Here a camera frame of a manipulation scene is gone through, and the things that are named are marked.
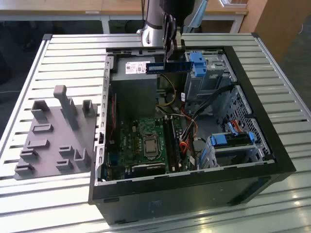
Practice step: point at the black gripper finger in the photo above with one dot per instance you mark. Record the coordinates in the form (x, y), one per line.
(168, 36)
(176, 55)

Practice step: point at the blue RAM stick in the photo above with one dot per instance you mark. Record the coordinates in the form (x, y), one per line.
(179, 66)

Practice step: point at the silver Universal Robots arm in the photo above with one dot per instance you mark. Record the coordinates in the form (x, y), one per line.
(153, 17)

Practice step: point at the black RAM slot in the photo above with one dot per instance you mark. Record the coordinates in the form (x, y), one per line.
(177, 145)

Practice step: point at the blue disk carrier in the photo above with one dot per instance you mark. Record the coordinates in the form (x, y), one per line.
(198, 63)

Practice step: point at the metal drive cage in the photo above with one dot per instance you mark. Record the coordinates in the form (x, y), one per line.
(209, 85)

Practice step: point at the grey power supply unit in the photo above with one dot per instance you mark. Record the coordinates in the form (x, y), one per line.
(132, 89)

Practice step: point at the CPU socket with CPU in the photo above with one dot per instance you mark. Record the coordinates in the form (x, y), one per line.
(150, 145)

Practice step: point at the green motherboard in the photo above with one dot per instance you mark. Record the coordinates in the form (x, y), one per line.
(131, 138)

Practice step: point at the hard disk in blue carrier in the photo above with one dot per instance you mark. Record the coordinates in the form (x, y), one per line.
(230, 140)

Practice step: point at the wooden cabinet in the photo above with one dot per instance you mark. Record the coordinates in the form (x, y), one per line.
(279, 24)

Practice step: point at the black graphics card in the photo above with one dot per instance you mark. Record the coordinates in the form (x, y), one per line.
(148, 168)

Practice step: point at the black open PC case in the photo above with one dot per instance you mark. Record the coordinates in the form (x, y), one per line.
(170, 201)

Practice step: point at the grey parts rack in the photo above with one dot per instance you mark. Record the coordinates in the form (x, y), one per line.
(56, 145)

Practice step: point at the wooden desk with white frame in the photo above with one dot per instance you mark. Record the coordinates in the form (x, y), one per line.
(73, 9)

